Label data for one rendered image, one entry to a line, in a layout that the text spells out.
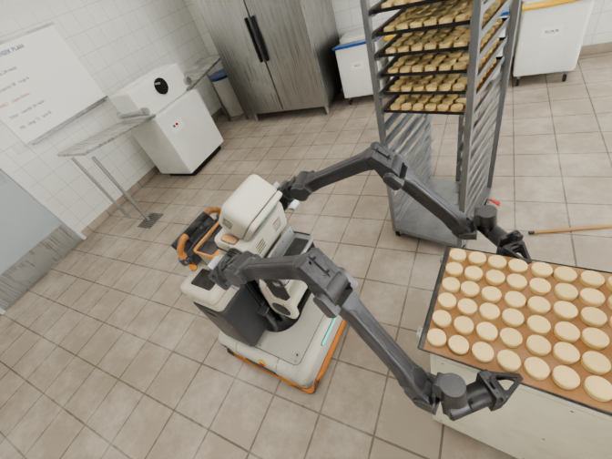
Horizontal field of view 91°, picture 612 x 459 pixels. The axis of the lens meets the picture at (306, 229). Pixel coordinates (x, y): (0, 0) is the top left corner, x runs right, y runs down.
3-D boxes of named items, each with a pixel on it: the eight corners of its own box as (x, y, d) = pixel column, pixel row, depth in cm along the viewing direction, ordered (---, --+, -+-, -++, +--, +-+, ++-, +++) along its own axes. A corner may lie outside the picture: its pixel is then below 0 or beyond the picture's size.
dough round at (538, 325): (553, 326, 81) (555, 322, 79) (543, 339, 79) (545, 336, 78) (532, 314, 84) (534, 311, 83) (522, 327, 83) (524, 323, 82)
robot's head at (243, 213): (214, 224, 114) (219, 206, 102) (246, 188, 125) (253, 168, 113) (246, 246, 115) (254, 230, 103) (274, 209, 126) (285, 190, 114)
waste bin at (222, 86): (259, 101, 549) (243, 63, 505) (244, 116, 518) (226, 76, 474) (236, 104, 574) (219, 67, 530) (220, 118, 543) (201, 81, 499)
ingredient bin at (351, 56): (344, 108, 422) (331, 48, 371) (356, 88, 461) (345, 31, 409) (383, 104, 398) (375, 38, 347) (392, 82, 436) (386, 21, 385)
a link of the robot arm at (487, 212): (461, 221, 117) (459, 239, 112) (458, 201, 109) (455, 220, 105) (498, 220, 110) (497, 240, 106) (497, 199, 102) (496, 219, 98)
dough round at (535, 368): (534, 383, 74) (535, 381, 72) (518, 363, 77) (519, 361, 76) (553, 376, 73) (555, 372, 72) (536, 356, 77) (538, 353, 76)
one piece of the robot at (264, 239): (249, 319, 159) (199, 247, 114) (284, 263, 179) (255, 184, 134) (291, 339, 148) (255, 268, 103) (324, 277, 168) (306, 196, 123)
